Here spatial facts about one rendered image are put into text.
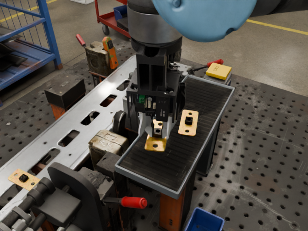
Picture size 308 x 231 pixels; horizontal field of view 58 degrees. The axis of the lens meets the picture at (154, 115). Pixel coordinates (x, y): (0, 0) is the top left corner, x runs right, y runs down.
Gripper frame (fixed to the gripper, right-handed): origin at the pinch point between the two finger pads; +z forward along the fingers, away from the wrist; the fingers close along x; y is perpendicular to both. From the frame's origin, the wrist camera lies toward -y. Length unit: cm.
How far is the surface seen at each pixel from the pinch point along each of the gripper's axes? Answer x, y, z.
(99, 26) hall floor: -129, -308, 122
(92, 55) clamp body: -36, -58, 19
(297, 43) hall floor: 125, -300, 123
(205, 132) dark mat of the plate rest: 9.5, -7.8, 7.0
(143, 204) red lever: -0.7, 11.7, 7.5
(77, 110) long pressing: -31.5, -27.6, 22.9
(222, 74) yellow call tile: 13.7, -32.3, 7.0
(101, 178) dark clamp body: -12.5, 2.5, 15.2
